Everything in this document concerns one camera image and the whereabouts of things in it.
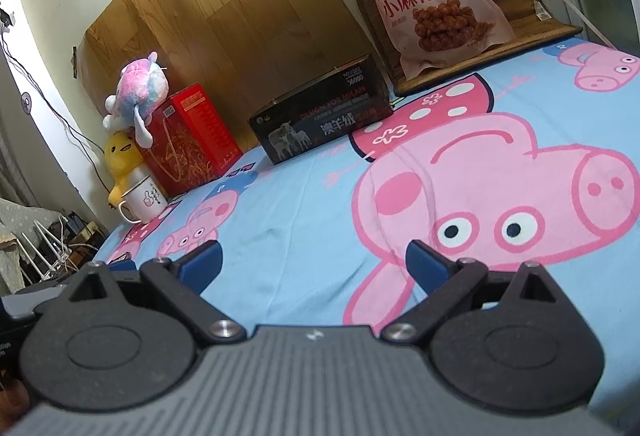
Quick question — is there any white router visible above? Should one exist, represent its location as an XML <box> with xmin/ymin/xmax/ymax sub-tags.
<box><xmin>17</xmin><ymin>213</ymin><xmax>68</xmax><ymax>279</ymax></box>

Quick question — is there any white mug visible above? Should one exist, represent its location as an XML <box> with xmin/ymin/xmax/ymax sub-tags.
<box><xmin>117</xmin><ymin>175</ymin><xmax>169</xmax><ymax>224</ymax></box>

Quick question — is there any red cardboard box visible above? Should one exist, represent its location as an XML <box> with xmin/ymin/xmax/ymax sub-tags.
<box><xmin>142</xmin><ymin>83</ymin><xmax>242</xmax><ymax>197</ymax></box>

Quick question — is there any dotted grey cloth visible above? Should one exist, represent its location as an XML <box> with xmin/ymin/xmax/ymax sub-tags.
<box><xmin>0</xmin><ymin>198</ymin><xmax>56</xmax><ymax>297</ymax></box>

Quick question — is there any pink and blue plush toy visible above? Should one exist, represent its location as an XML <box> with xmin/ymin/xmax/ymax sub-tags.
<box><xmin>102</xmin><ymin>52</ymin><xmax>168</xmax><ymax>147</ymax></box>

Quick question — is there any large fried dough snack bag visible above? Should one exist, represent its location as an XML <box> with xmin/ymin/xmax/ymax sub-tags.
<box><xmin>346</xmin><ymin>0</ymin><xmax>516</xmax><ymax>80</ymax></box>

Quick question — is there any black cardboard box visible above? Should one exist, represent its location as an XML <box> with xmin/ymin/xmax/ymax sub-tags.
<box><xmin>248</xmin><ymin>54</ymin><xmax>395</xmax><ymax>165</ymax></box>

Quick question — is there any yellow plush toy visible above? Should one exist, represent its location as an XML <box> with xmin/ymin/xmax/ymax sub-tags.
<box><xmin>104</xmin><ymin>132</ymin><xmax>151</xmax><ymax>207</ymax></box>

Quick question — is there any cartoon pig printed bedsheet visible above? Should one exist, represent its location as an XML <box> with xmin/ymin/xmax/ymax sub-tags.
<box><xmin>92</xmin><ymin>36</ymin><xmax>640</xmax><ymax>417</ymax></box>

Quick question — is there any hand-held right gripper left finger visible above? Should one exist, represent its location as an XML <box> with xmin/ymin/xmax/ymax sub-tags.
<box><xmin>67</xmin><ymin>240</ymin><xmax>247</xmax><ymax>343</ymax></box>

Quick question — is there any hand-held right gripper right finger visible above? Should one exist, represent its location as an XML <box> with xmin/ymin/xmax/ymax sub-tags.
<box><xmin>381</xmin><ymin>240</ymin><xmax>573</xmax><ymax>343</ymax></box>

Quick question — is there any wooden board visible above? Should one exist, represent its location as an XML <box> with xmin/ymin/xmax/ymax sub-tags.
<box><xmin>82</xmin><ymin>0</ymin><xmax>391</xmax><ymax>157</ymax></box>

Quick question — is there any black wall cable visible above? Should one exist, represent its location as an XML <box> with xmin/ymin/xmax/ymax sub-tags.
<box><xmin>0</xmin><ymin>6</ymin><xmax>108</xmax><ymax>167</ymax></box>

